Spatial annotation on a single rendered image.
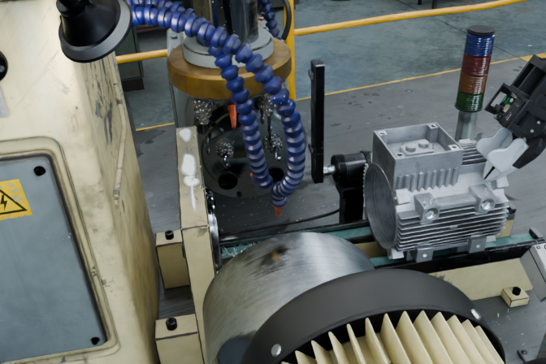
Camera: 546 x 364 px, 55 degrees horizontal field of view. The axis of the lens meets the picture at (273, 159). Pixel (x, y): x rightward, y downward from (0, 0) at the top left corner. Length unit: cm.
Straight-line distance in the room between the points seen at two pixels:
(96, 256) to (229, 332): 21
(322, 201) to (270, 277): 73
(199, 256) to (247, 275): 14
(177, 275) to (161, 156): 55
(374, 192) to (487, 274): 26
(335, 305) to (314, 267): 31
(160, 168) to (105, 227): 85
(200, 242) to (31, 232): 22
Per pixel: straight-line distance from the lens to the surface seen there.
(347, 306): 32
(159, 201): 140
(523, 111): 90
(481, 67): 127
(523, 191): 149
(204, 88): 71
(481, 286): 113
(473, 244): 100
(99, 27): 47
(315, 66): 95
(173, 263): 111
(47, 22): 59
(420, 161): 89
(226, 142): 107
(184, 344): 92
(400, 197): 89
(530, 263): 88
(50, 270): 75
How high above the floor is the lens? 160
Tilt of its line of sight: 32 degrees down
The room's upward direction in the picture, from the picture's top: 3 degrees counter-clockwise
